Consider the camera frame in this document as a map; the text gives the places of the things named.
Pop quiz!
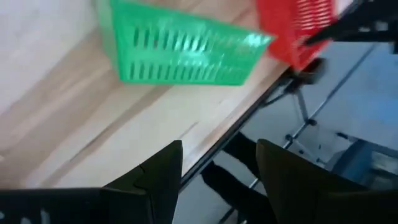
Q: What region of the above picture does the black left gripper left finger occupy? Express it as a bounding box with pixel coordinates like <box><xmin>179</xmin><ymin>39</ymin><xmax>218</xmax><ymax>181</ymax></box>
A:
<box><xmin>99</xmin><ymin>139</ymin><xmax>183</xmax><ymax>224</ymax></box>

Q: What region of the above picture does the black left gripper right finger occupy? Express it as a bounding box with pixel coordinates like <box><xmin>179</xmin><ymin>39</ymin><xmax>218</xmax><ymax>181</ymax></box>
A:
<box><xmin>256</xmin><ymin>139</ymin><xmax>398</xmax><ymax>224</ymax></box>

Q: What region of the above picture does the large green slotted plastic basket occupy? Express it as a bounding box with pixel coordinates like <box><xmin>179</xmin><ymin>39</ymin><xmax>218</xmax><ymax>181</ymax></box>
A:
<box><xmin>95</xmin><ymin>0</ymin><xmax>275</xmax><ymax>86</ymax></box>

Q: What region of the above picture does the large pink slotted plastic basket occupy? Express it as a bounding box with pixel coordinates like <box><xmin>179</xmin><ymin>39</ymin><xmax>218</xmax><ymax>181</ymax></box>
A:
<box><xmin>256</xmin><ymin>0</ymin><xmax>339</xmax><ymax>71</ymax></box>

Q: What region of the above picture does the blue storage bin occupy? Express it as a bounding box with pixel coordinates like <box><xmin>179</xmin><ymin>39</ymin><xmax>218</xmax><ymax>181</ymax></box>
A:
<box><xmin>331</xmin><ymin>139</ymin><xmax>398</xmax><ymax>189</ymax></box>

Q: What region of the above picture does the metal chair leg frame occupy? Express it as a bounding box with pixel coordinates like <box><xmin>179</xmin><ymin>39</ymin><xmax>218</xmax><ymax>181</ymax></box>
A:
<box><xmin>283</xmin><ymin>88</ymin><xmax>354</xmax><ymax>166</ymax></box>

